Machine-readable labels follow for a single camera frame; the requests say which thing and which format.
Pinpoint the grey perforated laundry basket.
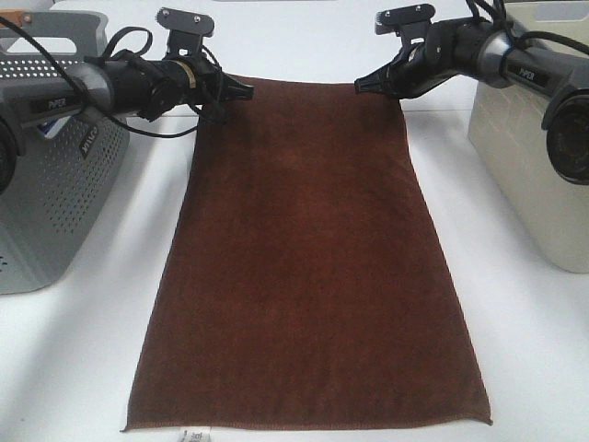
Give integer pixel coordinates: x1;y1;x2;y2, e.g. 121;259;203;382
0;11;132;297

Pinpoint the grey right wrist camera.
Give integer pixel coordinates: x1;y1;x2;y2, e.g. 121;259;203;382
375;4;435;36

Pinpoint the blue cloth in basket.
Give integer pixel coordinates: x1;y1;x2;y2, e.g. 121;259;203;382
37;117;70;139

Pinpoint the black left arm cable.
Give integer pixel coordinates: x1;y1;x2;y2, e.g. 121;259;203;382
0;16;222;139

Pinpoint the beige storage bin grey rim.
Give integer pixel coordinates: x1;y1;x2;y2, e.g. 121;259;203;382
468;1;588;273

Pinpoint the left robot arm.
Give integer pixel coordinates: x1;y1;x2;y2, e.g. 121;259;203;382
1;53;254;190

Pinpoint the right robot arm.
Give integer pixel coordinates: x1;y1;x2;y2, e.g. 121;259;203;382
354;18;588;185

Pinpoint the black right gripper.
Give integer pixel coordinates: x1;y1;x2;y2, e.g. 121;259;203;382
353;22;460;99

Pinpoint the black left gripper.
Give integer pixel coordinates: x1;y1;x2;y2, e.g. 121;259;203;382
137;58;254;125

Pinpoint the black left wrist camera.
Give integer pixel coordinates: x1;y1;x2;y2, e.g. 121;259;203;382
156;7;214;58

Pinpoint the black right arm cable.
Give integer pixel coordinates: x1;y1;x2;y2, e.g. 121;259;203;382
464;0;589;52

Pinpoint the brown towel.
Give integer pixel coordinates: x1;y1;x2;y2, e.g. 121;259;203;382
126;79;491;430

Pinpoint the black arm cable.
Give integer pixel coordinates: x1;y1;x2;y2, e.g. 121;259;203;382
464;0;589;52
0;16;222;139

